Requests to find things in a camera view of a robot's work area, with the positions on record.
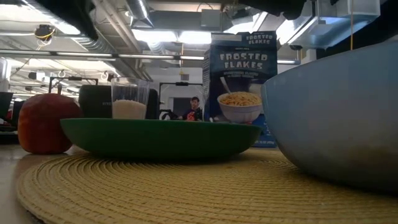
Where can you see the blue bowl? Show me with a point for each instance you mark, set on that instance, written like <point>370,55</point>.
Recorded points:
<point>335,118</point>

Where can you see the silver ventilation duct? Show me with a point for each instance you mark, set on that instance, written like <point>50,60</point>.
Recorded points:
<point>105,43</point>

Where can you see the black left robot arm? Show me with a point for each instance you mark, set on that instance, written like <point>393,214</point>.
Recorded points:
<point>71,12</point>

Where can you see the person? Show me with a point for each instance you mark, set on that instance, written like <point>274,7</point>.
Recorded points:
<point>194,113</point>

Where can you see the round yellow woven placemat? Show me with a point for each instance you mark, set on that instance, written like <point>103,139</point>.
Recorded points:
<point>155,189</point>

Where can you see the black monitor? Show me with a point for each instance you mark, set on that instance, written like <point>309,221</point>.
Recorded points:
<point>4,104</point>

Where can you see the blue frosted flakes cereal box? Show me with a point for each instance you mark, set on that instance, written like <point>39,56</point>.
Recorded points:
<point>239,62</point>

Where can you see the hanging metal ceiling panel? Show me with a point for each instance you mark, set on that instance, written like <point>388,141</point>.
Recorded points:
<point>323,31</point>

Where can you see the clear glass of milk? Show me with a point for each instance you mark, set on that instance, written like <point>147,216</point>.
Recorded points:
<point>129,105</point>

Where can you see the long ceiling light strip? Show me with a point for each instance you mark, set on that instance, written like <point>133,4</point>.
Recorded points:
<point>93,55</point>

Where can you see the red apple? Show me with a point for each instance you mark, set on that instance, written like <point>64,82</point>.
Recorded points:
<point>43,124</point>

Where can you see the green plate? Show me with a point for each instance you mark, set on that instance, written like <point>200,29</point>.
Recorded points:
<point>155,138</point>

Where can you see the black background frame rig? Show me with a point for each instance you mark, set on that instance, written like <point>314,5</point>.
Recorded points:
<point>182,84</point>

